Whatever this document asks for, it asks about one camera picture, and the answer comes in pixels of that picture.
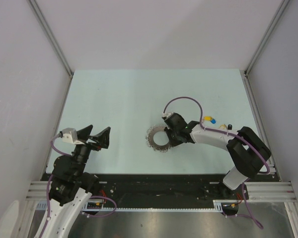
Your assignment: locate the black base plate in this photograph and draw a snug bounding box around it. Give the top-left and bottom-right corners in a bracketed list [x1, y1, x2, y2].
[93, 174, 249, 209]

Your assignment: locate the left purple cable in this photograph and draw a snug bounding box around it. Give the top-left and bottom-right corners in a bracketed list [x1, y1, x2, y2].
[38, 133, 117, 238]

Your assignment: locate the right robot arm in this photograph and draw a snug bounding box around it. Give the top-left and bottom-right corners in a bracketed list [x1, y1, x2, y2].
[162, 113, 272, 199]

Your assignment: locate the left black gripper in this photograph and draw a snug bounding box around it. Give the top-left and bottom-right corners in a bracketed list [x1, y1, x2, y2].
[72, 124, 110, 177]

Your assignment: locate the aluminium front rail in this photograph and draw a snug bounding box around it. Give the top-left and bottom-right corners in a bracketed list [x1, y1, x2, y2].
[25, 181, 297, 202]

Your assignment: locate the left aluminium frame post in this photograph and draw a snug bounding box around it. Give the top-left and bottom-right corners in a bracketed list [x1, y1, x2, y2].
[27, 0, 74, 76]

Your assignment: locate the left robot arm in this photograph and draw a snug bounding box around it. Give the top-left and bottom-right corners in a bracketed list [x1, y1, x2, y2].
[35, 125, 111, 238]

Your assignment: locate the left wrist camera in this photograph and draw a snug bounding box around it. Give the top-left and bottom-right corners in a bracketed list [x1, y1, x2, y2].
[60, 127, 84, 145]

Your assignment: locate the metal disc with keyrings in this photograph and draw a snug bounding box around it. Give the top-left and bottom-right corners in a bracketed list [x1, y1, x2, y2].
[146, 124, 171, 152]

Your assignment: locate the yellow key tag key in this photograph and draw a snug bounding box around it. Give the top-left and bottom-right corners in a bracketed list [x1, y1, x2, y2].
[203, 116, 213, 121]

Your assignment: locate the cream key tag key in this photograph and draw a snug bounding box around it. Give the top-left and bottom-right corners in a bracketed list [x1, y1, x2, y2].
[219, 124, 227, 129]

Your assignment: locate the white slotted cable duct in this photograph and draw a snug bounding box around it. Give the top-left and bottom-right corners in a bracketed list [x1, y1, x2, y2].
[36, 199, 225, 215]

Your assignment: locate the aluminium frame post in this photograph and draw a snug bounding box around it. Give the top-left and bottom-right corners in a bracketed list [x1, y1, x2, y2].
[27, 0, 74, 76]
[243, 0, 295, 75]

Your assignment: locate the right aluminium frame post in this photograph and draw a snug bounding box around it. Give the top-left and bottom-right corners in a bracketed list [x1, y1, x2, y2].
[243, 0, 295, 75]

